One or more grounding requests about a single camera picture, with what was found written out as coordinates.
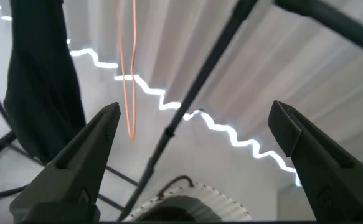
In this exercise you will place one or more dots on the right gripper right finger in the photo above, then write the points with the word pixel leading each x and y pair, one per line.
pixel 340 193

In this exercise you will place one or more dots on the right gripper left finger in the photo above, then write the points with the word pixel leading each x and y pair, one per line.
pixel 69 186

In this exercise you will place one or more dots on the black t-shirt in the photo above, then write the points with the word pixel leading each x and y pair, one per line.
pixel 38 93

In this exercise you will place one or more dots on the pink clothes hanger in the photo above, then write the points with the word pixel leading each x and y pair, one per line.
pixel 134 109

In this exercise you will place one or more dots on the white laundry basket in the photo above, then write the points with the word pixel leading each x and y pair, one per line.
pixel 206 199

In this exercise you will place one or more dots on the black clothes rack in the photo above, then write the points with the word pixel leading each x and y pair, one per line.
pixel 200 81

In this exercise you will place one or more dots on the white curtain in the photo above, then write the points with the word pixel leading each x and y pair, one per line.
pixel 262 62

